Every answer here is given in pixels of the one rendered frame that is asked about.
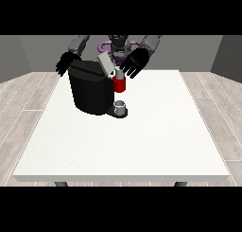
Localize small grey cup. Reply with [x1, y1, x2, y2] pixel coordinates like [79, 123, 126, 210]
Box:
[113, 99, 128, 116]

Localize red pod holder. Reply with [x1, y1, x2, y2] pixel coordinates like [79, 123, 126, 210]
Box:
[112, 76, 127, 94]

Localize pale grey machine lid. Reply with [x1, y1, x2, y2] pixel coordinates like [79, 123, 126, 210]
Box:
[96, 51, 116, 78]

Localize grey robot trunk purple rings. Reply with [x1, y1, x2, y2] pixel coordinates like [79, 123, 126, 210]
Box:
[97, 35, 143, 66]

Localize black coffee machine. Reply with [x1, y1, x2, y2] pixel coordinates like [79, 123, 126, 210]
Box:
[67, 60, 129, 118]

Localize small grey coffee pod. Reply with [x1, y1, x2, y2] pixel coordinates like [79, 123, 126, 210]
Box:
[114, 68, 125, 80]

